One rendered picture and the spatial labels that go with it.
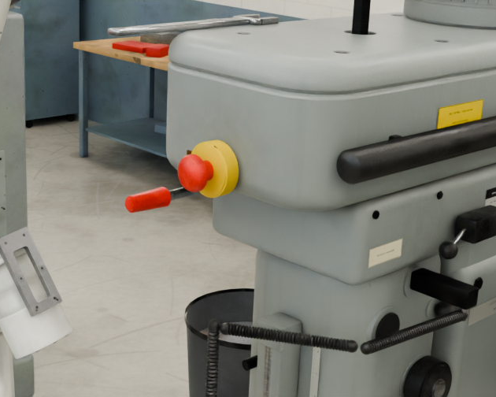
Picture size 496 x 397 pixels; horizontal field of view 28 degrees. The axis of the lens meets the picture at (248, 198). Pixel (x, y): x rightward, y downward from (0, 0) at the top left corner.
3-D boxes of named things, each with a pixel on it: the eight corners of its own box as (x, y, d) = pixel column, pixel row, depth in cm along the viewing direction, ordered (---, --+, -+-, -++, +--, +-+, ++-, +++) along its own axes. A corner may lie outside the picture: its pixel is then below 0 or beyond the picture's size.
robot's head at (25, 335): (-11, 370, 105) (46, 347, 100) (-53, 284, 104) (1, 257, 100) (29, 347, 110) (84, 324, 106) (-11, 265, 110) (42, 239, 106)
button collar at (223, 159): (224, 204, 103) (227, 149, 101) (186, 191, 107) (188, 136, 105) (238, 201, 105) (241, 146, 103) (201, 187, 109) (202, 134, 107)
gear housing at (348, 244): (356, 293, 108) (363, 206, 105) (205, 233, 124) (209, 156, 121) (516, 231, 131) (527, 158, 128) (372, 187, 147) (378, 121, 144)
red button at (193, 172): (197, 198, 102) (198, 160, 100) (172, 188, 104) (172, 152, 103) (220, 192, 104) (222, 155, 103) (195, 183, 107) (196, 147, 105)
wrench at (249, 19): (124, 38, 104) (124, 30, 103) (101, 33, 106) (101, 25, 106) (278, 24, 121) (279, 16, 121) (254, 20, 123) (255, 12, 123)
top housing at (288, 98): (309, 225, 98) (320, 65, 93) (142, 166, 115) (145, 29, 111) (548, 154, 130) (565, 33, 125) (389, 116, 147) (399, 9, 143)
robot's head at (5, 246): (-7, 332, 105) (23, 321, 99) (-43, 260, 105) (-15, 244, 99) (42, 308, 109) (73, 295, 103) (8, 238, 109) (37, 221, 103)
